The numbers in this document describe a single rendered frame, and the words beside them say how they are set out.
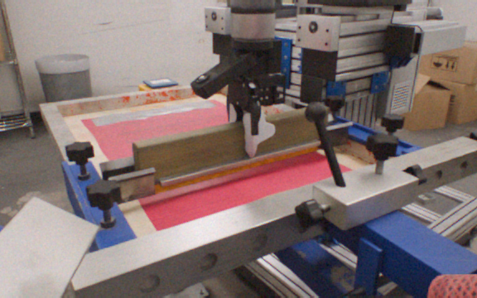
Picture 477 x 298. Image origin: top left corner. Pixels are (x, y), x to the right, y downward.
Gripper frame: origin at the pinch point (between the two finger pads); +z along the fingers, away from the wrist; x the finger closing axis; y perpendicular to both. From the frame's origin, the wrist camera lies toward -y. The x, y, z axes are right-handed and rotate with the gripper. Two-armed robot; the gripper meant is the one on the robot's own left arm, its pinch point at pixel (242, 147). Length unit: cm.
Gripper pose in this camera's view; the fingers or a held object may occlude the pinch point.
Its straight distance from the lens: 75.2
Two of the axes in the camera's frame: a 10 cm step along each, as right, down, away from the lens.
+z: 0.0, 9.2, 3.9
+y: 8.6, -2.0, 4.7
